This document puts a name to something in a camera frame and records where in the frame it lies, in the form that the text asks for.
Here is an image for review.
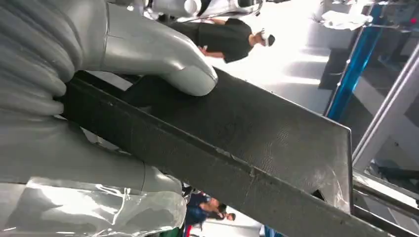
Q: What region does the white crumpled plastic sheet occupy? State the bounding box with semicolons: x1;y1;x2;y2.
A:
321;9;375;31

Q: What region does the person with white headset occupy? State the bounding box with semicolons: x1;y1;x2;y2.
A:
169;18;276;64

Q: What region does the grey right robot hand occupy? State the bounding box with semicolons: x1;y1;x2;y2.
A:
0;0;219;237

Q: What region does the person with dark glasses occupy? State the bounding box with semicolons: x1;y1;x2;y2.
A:
209;212;237;222

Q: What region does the blue metal shelving rack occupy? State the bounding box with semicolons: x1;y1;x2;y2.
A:
325;4;384;121

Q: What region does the grey metal frame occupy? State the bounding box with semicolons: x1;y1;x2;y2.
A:
351;42;419;237

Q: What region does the white black robot body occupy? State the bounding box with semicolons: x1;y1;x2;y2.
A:
144;0;264;23

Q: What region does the person in blue top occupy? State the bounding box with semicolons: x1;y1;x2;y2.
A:
182;192;229;237

